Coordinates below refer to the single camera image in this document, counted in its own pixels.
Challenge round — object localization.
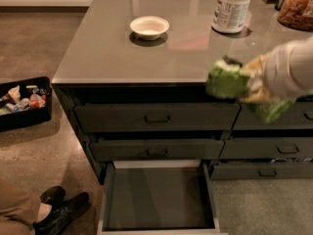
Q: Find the top right drawer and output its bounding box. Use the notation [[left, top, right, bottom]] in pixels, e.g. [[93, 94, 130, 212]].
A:
[[233, 101, 313, 130]]

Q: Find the black shoe near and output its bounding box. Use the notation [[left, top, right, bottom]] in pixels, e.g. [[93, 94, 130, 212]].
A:
[[34, 192, 90, 235]]

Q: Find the bottom right drawer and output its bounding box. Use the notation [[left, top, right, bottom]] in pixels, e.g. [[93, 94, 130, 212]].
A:
[[210, 163, 313, 180]]

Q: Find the top left drawer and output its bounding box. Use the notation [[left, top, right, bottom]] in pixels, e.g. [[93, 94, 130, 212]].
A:
[[74, 103, 240, 133]]

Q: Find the dark grey island cabinet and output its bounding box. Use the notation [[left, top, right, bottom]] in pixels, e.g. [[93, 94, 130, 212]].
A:
[[54, 84, 313, 178]]

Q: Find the middle left drawer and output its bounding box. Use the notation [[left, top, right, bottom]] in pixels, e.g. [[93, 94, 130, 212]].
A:
[[90, 139, 224, 162]]

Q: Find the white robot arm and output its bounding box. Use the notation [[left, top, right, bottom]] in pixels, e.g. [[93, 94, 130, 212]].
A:
[[241, 37, 313, 103]]

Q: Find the open bottom left drawer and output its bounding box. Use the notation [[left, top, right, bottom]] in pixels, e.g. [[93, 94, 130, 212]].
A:
[[97, 161, 221, 235]]

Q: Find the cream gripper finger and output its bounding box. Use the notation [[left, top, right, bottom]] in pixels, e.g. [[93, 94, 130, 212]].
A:
[[241, 54, 269, 77], [240, 85, 275, 104]]

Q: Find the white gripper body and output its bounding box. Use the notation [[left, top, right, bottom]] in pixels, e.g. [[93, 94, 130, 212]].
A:
[[263, 42, 294, 97]]

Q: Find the white wipes canister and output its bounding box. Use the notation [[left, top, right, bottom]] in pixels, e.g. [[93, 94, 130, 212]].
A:
[[211, 0, 250, 34]]

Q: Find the clear jar of snacks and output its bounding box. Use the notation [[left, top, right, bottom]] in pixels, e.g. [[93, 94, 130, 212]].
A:
[[278, 0, 313, 31]]

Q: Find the tan trouser leg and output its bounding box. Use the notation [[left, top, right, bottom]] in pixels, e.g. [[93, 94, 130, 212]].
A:
[[0, 179, 40, 235]]

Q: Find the black shoe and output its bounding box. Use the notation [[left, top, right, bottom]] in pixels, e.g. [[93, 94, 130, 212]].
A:
[[40, 186, 66, 207], [34, 192, 90, 235]]

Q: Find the green rice chip bag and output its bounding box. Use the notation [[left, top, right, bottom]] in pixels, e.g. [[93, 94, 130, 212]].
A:
[[205, 56, 296, 123]]

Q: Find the white paper bowl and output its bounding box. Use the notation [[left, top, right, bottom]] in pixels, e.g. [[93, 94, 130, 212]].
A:
[[130, 16, 169, 40]]

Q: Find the middle right drawer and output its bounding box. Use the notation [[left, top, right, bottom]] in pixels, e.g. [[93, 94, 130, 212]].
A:
[[220, 137, 313, 160]]

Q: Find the black shoe far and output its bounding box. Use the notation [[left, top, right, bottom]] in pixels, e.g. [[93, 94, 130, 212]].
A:
[[40, 186, 66, 207]]

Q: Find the black bin of snacks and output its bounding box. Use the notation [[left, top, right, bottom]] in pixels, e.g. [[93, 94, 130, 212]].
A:
[[0, 76, 52, 131]]

